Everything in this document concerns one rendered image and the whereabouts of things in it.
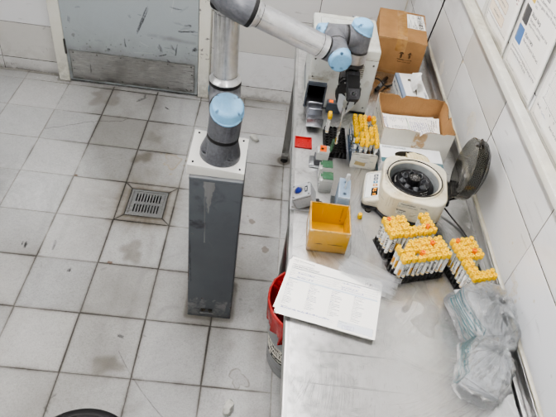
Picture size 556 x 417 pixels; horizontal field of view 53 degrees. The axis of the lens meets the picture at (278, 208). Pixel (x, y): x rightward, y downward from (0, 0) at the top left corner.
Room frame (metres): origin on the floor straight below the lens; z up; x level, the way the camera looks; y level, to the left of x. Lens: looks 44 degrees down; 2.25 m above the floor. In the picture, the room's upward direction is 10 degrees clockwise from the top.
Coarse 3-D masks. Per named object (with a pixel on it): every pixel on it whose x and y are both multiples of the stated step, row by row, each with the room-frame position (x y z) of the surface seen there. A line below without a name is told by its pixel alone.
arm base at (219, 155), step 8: (208, 144) 1.55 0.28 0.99; (216, 144) 1.53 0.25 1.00; (224, 144) 1.54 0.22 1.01; (232, 144) 1.55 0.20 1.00; (200, 152) 1.56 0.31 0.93; (208, 152) 1.53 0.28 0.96; (216, 152) 1.53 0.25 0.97; (224, 152) 1.53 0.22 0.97; (232, 152) 1.55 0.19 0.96; (240, 152) 1.59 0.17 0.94; (208, 160) 1.52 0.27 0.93; (216, 160) 1.52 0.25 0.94; (224, 160) 1.52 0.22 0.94; (232, 160) 1.54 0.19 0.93
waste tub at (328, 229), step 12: (312, 204) 1.35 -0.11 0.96; (324, 204) 1.36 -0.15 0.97; (336, 204) 1.36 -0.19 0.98; (312, 216) 1.35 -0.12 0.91; (324, 216) 1.36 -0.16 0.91; (336, 216) 1.36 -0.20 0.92; (348, 216) 1.32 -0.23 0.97; (312, 228) 1.32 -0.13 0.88; (324, 228) 1.33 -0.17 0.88; (336, 228) 1.34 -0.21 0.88; (348, 228) 1.27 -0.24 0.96; (312, 240) 1.23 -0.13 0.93; (324, 240) 1.23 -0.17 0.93; (336, 240) 1.23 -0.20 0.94; (348, 240) 1.23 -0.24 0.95; (336, 252) 1.23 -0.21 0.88
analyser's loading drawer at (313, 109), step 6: (312, 96) 2.07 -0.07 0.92; (318, 96) 2.08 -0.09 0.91; (312, 102) 1.98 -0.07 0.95; (318, 102) 2.04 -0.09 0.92; (306, 108) 1.98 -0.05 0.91; (312, 108) 1.93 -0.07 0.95; (318, 108) 1.98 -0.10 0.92; (306, 114) 1.94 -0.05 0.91; (312, 114) 1.94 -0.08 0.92; (318, 114) 1.94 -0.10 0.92; (306, 120) 1.89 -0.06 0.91; (312, 120) 1.88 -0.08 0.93; (318, 120) 1.88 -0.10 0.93; (312, 126) 1.88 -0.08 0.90; (318, 126) 1.88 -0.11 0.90
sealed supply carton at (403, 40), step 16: (384, 16) 2.66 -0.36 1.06; (400, 16) 2.68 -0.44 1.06; (416, 16) 2.72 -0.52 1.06; (384, 32) 2.49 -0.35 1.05; (400, 32) 2.51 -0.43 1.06; (416, 32) 2.55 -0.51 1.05; (384, 48) 2.45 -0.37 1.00; (400, 48) 2.44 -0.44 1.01; (416, 48) 2.44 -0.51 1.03; (384, 64) 2.45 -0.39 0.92; (400, 64) 2.44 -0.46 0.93; (416, 64) 2.44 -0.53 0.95
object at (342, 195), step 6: (342, 180) 1.48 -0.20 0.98; (342, 186) 1.45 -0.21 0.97; (348, 186) 1.46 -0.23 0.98; (336, 192) 1.49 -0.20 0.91; (342, 192) 1.42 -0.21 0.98; (348, 192) 1.43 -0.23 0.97; (330, 198) 1.49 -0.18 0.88; (336, 198) 1.45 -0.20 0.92; (342, 198) 1.40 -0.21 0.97; (348, 198) 1.40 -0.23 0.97; (348, 204) 1.47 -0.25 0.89
